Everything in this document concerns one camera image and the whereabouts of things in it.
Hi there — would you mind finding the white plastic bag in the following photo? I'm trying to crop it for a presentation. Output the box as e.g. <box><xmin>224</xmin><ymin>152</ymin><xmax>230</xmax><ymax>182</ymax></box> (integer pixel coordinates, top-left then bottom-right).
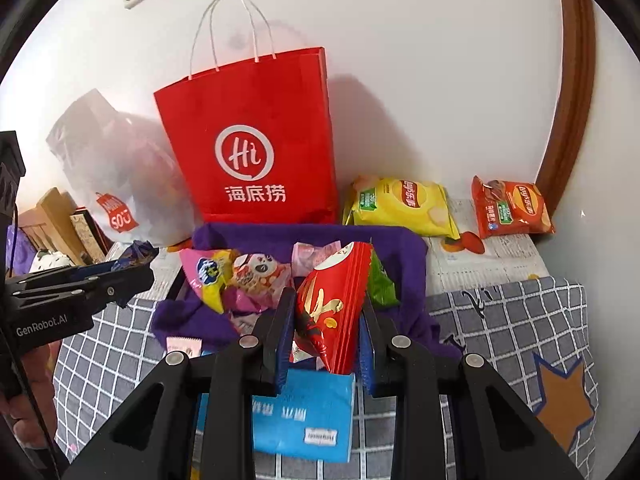
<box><xmin>46</xmin><ymin>89</ymin><xmax>203</xmax><ymax>248</ymax></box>

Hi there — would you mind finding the dark patterned box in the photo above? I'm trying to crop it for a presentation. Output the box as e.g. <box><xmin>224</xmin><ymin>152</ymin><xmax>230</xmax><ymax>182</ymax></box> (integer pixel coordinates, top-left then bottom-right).
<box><xmin>70</xmin><ymin>208</ymin><xmax>113</xmax><ymax>263</ymax></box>

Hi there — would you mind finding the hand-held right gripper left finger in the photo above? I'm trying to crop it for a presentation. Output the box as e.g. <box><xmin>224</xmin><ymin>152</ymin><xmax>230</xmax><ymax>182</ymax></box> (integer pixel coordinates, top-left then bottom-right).
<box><xmin>62</xmin><ymin>287</ymin><xmax>298</xmax><ymax>480</ymax></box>

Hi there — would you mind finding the pink yellow snack packet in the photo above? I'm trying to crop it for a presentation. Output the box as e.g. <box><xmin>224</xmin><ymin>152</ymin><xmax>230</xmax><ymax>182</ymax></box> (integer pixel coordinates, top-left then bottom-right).
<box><xmin>179</xmin><ymin>248</ymin><xmax>236</xmax><ymax>315</ymax></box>

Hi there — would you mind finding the purple fabric box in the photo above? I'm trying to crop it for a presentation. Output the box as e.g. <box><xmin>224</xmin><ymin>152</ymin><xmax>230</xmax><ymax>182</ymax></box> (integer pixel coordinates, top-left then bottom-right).
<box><xmin>152</xmin><ymin>222</ymin><xmax>463</xmax><ymax>361</ymax></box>

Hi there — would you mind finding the magenta snack packet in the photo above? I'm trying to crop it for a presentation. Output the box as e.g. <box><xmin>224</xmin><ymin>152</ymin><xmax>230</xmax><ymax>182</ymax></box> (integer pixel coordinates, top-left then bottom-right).
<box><xmin>222</xmin><ymin>285</ymin><xmax>281</xmax><ymax>331</ymax></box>

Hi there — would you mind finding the white red snack packet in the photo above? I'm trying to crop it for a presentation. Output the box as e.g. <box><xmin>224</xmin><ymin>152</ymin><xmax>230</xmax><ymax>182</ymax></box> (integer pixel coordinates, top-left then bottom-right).
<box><xmin>231</xmin><ymin>252</ymin><xmax>296</xmax><ymax>311</ymax></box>

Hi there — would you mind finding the cardboard box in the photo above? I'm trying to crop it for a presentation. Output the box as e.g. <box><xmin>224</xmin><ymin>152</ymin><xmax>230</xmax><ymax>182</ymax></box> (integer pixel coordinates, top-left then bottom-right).
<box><xmin>37</xmin><ymin>187</ymin><xmax>83</xmax><ymax>266</ymax></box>

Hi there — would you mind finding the small pink packet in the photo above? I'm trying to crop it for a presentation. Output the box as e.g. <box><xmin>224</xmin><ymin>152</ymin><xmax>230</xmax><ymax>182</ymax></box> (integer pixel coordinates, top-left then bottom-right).
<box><xmin>165</xmin><ymin>337</ymin><xmax>203</xmax><ymax>358</ymax></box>

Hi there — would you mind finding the yellow chips bag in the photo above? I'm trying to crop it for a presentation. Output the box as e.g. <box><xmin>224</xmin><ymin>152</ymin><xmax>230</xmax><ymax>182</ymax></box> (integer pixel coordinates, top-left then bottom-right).
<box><xmin>342</xmin><ymin>175</ymin><xmax>461</xmax><ymax>241</ymax></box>

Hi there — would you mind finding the green snack packet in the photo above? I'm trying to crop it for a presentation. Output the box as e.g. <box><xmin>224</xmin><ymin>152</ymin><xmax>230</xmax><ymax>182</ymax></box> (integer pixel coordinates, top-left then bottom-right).
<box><xmin>367</xmin><ymin>250</ymin><xmax>401</xmax><ymax>308</ymax></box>

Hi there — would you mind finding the pale pink snack packet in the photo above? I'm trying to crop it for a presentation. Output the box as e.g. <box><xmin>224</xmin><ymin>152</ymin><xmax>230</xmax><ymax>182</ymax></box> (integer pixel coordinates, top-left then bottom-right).
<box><xmin>291</xmin><ymin>241</ymin><xmax>343</xmax><ymax>278</ymax></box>

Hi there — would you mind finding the person's left hand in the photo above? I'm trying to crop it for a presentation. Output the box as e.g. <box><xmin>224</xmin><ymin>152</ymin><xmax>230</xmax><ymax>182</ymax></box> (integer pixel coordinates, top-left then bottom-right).
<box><xmin>0</xmin><ymin>341</ymin><xmax>60</xmax><ymax>448</ymax></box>

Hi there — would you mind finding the grey checked blanket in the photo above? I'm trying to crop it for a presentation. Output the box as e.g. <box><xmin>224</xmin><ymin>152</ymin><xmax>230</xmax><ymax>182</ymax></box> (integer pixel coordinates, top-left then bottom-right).
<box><xmin>52</xmin><ymin>200</ymin><xmax>601</xmax><ymax>480</ymax></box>

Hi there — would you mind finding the white green cloth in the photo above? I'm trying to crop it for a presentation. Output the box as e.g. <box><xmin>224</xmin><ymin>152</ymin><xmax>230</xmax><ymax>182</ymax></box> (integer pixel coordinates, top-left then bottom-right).
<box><xmin>29</xmin><ymin>250</ymin><xmax>73</xmax><ymax>275</ymax></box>

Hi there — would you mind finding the pink purple patterned cloth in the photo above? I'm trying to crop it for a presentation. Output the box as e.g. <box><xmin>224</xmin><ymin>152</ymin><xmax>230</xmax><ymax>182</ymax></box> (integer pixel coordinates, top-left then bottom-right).
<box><xmin>7</xmin><ymin>225</ymin><xmax>35</xmax><ymax>275</ymax></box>

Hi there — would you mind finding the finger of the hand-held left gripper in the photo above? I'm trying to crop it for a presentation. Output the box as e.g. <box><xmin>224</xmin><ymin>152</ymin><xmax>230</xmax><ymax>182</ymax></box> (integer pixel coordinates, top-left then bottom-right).
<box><xmin>10</xmin><ymin>262</ymin><xmax>155</xmax><ymax>311</ymax></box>
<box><xmin>5</xmin><ymin>261</ymin><xmax>121</xmax><ymax>293</ymax></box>

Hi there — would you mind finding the wooden door frame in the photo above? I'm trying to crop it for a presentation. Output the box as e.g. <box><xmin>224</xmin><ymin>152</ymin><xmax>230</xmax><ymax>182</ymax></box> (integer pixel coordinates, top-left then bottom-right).
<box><xmin>537</xmin><ymin>0</ymin><xmax>598</xmax><ymax>206</ymax></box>

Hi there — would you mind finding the dark blue snack packet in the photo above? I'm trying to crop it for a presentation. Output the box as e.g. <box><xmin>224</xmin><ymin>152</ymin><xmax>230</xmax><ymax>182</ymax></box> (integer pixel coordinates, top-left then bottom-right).
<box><xmin>111</xmin><ymin>240</ymin><xmax>160</xmax><ymax>273</ymax></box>

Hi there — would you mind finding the red chips bag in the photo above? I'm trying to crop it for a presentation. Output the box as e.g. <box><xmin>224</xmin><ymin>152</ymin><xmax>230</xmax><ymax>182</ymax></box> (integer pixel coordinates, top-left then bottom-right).
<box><xmin>471</xmin><ymin>175</ymin><xmax>556</xmax><ymax>240</ymax></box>

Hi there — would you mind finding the red paper bag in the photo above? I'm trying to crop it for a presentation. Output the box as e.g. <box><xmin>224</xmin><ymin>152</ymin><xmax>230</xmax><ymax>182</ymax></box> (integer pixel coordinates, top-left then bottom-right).
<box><xmin>153</xmin><ymin>0</ymin><xmax>341</xmax><ymax>226</ymax></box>

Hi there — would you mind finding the blue tissue pack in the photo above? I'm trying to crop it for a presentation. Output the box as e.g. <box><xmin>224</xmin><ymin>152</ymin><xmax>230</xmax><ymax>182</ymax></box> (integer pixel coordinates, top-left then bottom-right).
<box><xmin>192</xmin><ymin>370</ymin><xmax>357</xmax><ymax>463</ymax></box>

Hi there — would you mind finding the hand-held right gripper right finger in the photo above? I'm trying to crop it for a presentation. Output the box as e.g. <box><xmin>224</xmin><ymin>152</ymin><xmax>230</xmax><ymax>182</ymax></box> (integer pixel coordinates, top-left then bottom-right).
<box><xmin>359</xmin><ymin>294</ymin><xmax>583</xmax><ymax>480</ymax></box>

